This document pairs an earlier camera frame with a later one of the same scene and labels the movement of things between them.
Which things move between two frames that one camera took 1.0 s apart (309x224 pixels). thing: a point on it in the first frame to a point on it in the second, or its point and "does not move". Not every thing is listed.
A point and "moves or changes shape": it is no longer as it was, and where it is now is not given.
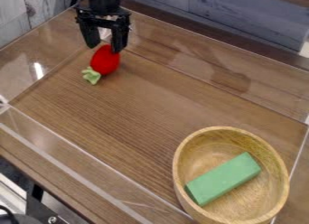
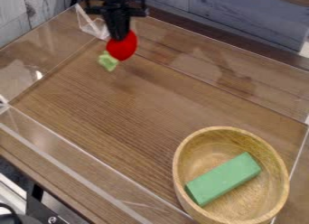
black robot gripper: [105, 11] to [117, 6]
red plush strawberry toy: [105, 61] moves or changes shape
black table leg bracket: [35, 207] does not move
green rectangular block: [222, 179] does not move
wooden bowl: [229, 177] does not move
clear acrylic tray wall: [110, 196] does not move
